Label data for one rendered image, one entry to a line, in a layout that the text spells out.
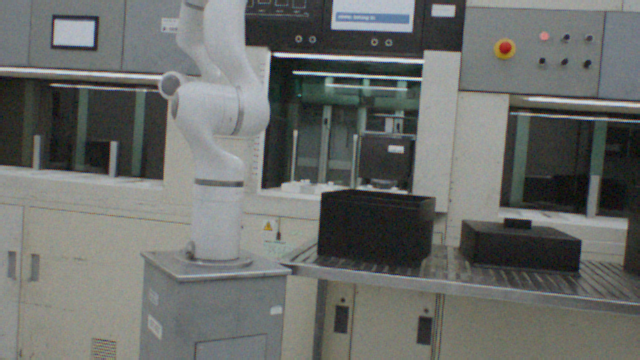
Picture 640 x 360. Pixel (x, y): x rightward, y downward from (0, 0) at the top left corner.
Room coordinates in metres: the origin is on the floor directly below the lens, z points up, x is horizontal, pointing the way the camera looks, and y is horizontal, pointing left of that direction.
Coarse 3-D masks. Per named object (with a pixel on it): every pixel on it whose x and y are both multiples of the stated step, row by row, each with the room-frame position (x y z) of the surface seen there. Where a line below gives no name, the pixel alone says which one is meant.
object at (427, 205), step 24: (336, 192) 1.70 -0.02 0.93; (360, 192) 1.82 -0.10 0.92; (384, 192) 1.80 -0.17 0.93; (336, 216) 1.56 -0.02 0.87; (360, 216) 1.54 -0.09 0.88; (384, 216) 1.52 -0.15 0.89; (408, 216) 1.50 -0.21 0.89; (432, 216) 1.70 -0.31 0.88; (336, 240) 1.56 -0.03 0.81; (360, 240) 1.54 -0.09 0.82; (384, 240) 1.52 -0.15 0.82; (408, 240) 1.50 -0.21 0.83; (432, 240) 1.73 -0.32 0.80; (384, 264) 1.52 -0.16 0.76; (408, 264) 1.49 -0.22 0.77
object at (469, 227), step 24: (480, 240) 1.57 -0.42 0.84; (504, 240) 1.57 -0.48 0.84; (528, 240) 1.57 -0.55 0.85; (552, 240) 1.56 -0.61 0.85; (576, 240) 1.56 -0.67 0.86; (480, 264) 1.57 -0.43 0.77; (504, 264) 1.57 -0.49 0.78; (528, 264) 1.57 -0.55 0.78; (552, 264) 1.56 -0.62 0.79; (576, 264) 1.56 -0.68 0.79
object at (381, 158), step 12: (372, 132) 2.54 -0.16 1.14; (384, 132) 2.53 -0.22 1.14; (372, 144) 2.44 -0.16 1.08; (384, 144) 2.43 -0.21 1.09; (396, 144) 2.42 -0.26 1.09; (408, 144) 2.42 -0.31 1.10; (360, 156) 2.45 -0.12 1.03; (372, 156) 2.44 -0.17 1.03; (384, 156) 2.43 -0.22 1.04; (396, 156) 2.42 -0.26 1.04; (408, 156) 2.41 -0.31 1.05; (360, 168) 2.45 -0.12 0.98; (372, 168) 2.44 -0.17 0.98; (384, 168) 2.43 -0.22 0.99; (396, 168) 2.42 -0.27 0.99; (408, 168) 2.41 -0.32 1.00; (396, 180) 2.42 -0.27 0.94
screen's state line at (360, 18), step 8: (336, 16) 2.06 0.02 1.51; (344, 16) 2.05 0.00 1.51; (352, 16) 2.04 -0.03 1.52; (360, 16) 2.04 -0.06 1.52; (368, 16) 2.03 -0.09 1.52; (376, 16) 2.03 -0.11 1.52; (384, 16) 2.02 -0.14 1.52; (392, 16) 2.02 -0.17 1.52; (400, 16) 2.01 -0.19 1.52; (408, 16) 2.01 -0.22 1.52
